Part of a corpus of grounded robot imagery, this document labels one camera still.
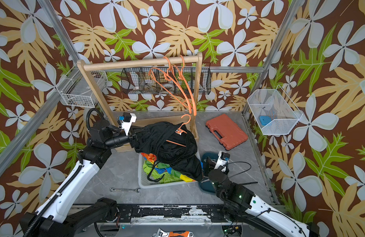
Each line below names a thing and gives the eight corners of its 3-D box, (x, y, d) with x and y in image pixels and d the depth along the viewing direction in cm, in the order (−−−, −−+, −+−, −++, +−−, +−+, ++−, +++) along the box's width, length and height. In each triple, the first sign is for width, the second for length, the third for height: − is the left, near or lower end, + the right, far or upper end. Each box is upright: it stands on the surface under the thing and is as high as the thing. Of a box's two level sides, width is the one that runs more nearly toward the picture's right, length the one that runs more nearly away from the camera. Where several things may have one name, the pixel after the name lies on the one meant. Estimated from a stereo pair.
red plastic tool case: (225, 151, 99) (227, 147, 95) (205, 125, 113) (206, 121, 109) (247, 140, 105) (250, 135, 101) (225, 117, 119) (227, 112, 115)
